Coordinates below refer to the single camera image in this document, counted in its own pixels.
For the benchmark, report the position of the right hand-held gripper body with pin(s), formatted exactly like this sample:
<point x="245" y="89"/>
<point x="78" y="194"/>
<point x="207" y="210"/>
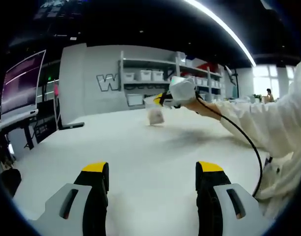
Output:
<point x="183" y="89"/>

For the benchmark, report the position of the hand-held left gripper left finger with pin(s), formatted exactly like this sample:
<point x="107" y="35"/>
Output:
<point x="66" y="196"/>

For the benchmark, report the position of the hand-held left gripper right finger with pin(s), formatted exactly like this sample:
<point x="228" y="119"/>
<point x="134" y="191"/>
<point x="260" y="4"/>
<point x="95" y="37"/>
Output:
<point x="209" y="186"/>

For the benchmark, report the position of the clear resealable bag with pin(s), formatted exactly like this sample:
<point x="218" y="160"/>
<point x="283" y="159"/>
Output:
<point x="155" y="115"/>

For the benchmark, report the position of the person's right hand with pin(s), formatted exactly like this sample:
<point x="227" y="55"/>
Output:
<point x="204" y="107"/>

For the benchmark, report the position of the row of white storage bins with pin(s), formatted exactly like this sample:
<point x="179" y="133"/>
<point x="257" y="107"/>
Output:
<point x="145" y="75"/>

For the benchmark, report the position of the grey metal shelf unit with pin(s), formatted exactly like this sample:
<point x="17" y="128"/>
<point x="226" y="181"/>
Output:
<point x="145" y="61"/>

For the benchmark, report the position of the dark chair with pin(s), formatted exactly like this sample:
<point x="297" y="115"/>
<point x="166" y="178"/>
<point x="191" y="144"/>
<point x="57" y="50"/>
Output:
<point x="10" y="177"/>

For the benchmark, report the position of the black flat device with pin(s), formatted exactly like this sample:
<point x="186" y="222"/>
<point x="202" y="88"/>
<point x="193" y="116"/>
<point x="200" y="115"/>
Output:
<point x="71" y="125"/>

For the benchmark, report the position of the black computer case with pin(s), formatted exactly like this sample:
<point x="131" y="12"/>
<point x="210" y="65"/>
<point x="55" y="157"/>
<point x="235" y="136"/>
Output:
<point x="46" y="127"/>

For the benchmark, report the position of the long ceiling light strip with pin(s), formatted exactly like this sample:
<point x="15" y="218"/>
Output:
<point x="226" y="27"/>

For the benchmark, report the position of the bright window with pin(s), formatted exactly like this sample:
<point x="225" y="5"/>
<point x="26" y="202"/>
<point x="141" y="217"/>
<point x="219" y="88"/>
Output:
<point x="260" y="81"/>

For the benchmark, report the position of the grey monitor desk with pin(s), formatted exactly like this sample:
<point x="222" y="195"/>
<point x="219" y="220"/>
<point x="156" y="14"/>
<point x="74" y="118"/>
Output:
<point x="10" y="121"/>

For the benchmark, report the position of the pink hanging cloth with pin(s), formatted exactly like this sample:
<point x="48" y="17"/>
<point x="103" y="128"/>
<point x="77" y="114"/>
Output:
<point x="56" y="89"/>

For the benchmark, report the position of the large monitor with pink screen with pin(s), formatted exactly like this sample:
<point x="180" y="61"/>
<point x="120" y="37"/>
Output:
<point x="20" y="83"/>

